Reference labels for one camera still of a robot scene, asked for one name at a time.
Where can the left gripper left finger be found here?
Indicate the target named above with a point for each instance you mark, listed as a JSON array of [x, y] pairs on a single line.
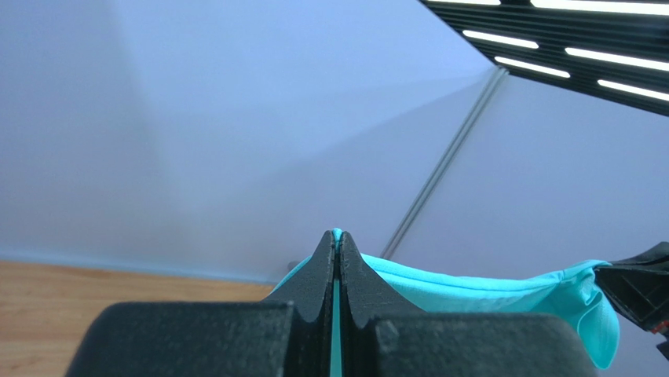
[[288, 333]]

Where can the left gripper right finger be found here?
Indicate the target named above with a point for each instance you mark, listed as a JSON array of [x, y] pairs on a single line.
[[383, 334]]

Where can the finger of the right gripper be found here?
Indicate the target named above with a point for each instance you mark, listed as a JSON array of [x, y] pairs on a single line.
[[637, 289]]

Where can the mint green t shirt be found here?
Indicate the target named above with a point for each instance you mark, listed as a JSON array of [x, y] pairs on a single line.
[[570, 294]]

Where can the right aluminium corner post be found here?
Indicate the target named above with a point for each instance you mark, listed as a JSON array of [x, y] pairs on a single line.
[[489, 90]]

